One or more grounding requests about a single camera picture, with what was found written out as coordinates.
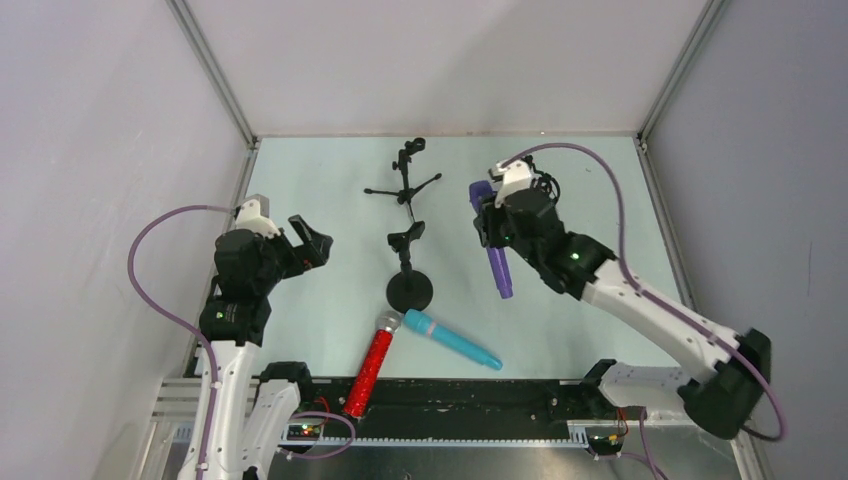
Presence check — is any purple microphone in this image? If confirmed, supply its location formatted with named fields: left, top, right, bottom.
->
left=469, top=180, right=513, bottom=299

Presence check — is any black round-base mic stand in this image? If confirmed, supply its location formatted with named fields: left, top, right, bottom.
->
left=386, top=221, right=434, bottom=314

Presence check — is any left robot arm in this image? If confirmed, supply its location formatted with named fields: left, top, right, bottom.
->
left=178, top=215, right=333, bottom=479

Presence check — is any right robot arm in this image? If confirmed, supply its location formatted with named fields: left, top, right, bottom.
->
left=472, top=189, right=772, bottom=440

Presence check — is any black tripod mic stand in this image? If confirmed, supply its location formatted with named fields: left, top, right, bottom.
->
left=363, top=137, right=443, bottom=223

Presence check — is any red glitter microphone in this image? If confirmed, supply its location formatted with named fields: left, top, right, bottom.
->
left=343, top=310, right=403, bottom=419

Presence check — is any blue microphone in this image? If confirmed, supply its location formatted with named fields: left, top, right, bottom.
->
left=403, top=309, right=503, bottom=371

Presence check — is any left circuit board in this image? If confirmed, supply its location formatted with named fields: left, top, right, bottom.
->
left=284, top=423, right=323, bottom=442

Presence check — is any circuit board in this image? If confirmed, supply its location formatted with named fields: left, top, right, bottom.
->
left=284, top=423, right=323, bottom=442
left=588, top=434, right=619, bottom=451

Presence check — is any right circuit board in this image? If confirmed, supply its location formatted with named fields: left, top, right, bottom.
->
left=588, top=434, right=619, bottom=451

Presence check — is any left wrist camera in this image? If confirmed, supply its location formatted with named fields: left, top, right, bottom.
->
left=234, top=194, right=282, bottom=239

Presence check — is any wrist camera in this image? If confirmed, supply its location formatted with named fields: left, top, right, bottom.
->
left=234, top=194, right=282, bottom=239
left=488, top=159, right=534, bottom=208

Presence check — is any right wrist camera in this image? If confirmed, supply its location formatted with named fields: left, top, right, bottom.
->
left=488, top=159, right=534, bottom=208

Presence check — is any black shock-mount tripod stand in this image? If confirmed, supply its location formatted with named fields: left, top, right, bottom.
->
left=524, top=155, right=561, bottom=203

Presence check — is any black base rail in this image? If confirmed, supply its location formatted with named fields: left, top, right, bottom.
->
left=317, top=378, right=642, bottom=445

